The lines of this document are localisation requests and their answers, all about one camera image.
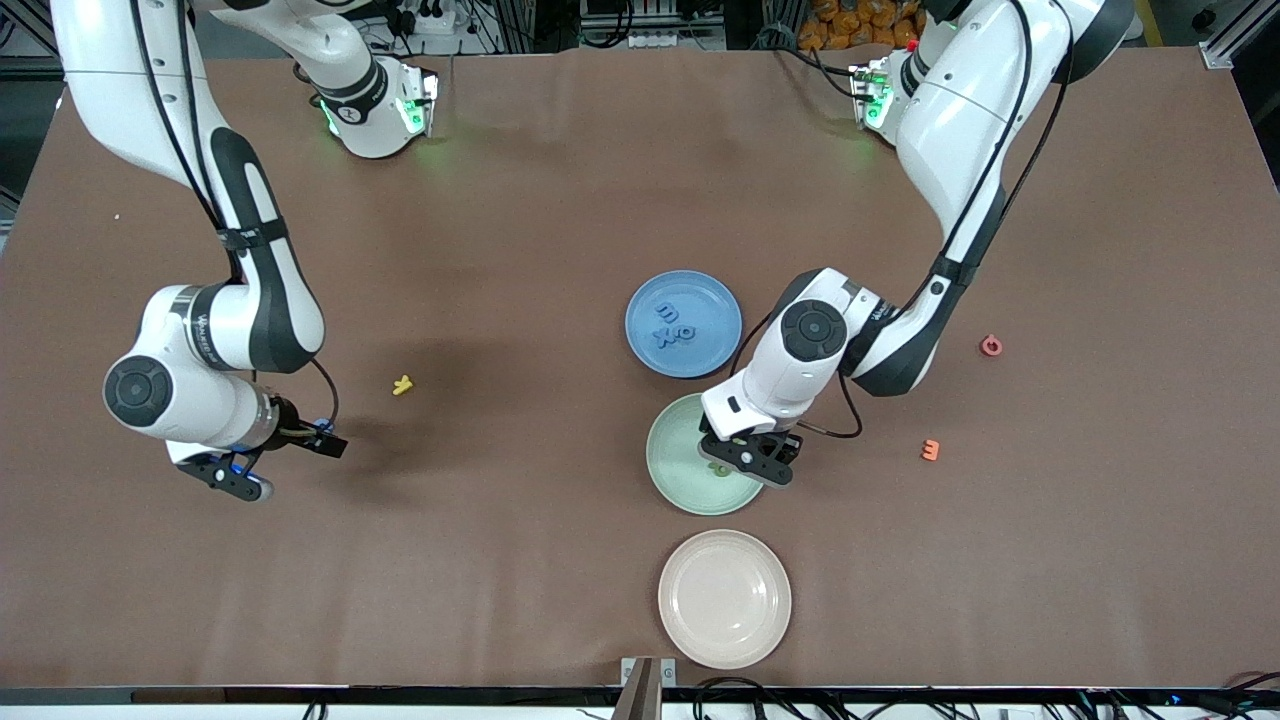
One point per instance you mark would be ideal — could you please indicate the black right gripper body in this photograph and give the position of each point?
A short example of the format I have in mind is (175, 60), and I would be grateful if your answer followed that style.
(292, 428)

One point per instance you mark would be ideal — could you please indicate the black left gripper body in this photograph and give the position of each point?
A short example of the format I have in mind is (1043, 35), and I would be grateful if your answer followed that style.
(789, 443)

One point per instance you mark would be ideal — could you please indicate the blue letter X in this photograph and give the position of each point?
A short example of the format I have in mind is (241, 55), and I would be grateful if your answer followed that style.
(665, 337)

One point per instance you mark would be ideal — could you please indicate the blue letter m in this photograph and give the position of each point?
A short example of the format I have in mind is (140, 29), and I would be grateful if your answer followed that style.
(666, 312)

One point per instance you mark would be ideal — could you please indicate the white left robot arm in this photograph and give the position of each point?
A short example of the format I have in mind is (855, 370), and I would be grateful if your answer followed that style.
(950, 120)

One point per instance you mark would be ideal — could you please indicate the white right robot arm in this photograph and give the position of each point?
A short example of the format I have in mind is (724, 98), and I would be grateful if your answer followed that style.
(200, 410)

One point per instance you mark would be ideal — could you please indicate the yellow letter Y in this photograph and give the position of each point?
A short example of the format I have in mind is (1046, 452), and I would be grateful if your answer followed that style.
(402, 385)

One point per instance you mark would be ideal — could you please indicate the green plate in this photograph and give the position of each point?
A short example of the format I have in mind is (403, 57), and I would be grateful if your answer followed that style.
(680, 470)

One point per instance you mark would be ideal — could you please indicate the blue plate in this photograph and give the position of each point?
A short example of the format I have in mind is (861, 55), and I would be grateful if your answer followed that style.
(715, 350)

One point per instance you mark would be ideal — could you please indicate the orange letter E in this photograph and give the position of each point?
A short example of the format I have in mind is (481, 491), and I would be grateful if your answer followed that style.
(936, 450)

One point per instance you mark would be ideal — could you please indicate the pink beige plate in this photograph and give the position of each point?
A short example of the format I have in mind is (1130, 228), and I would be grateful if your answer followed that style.
(725, 600)

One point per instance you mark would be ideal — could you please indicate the brown table cover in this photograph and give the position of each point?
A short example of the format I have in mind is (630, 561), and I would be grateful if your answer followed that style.
(500, 560)

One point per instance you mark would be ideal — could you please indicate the red letter Q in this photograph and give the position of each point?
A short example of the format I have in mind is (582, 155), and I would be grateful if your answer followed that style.
(982, 347)

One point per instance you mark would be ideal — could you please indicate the white socket strip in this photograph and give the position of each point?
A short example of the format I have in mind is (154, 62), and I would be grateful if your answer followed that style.
(660, 40)

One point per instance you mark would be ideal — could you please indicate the bag of orange objects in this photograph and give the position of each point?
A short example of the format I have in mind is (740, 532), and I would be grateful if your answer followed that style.
(850, 25)

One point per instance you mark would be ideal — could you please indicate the white power strip with plugs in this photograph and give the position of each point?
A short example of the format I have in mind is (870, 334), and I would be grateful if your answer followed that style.
(430, 22)

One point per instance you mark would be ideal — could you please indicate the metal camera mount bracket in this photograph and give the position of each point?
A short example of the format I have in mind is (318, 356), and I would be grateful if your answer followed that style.
(648, 690)

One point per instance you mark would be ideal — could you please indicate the aluminium frame profile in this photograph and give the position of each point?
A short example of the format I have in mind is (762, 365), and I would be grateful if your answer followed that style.
(1218, 55)

